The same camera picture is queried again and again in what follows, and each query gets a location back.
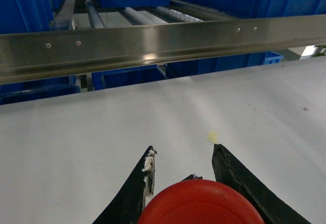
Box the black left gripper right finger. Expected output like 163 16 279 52
212 144 309 223

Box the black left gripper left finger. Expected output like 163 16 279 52
94 146 157 223

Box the red mushroom push button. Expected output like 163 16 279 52
138 180 264 223

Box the yellow tape residue patch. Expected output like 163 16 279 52
207 130 219 144

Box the blue bin below right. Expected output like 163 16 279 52
165 51 284 78

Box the blue bin below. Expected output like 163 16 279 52
165 51 284 78
1 75 80 105
92 65 167 90

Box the blue bin below centre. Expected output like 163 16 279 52
92 65 167 90

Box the blue bin below left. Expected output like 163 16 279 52
1 75 80 105

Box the large blue bin left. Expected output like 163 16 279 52
1 0 64 34

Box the stainless steel shelf rail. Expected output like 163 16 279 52
1 15 325 84

